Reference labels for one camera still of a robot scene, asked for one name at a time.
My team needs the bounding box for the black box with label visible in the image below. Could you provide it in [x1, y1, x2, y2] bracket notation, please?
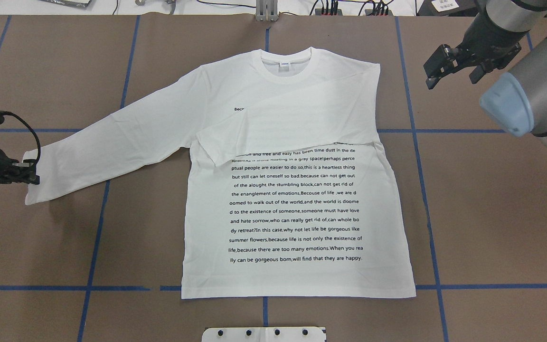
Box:
[417, 0, 478, 17]

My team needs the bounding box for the orange black connector block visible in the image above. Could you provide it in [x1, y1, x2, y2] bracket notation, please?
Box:
[310, 0, 342, 16]

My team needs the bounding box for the white camera mast base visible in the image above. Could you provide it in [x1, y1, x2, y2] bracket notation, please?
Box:
[201, 326, 327, 342]

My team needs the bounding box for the white long-sleeve printed shirt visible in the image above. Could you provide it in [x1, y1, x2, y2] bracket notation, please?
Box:
[25, 47, 416, 299]

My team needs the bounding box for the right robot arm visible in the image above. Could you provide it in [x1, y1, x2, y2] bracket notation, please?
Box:
[424, 0, 547, 147]

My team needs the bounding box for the aluminium frame post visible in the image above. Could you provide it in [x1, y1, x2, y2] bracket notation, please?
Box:
[255, 0, 279, 22]

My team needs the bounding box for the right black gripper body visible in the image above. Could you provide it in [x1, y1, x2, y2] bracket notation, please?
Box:
[424, 28, 523, 89]

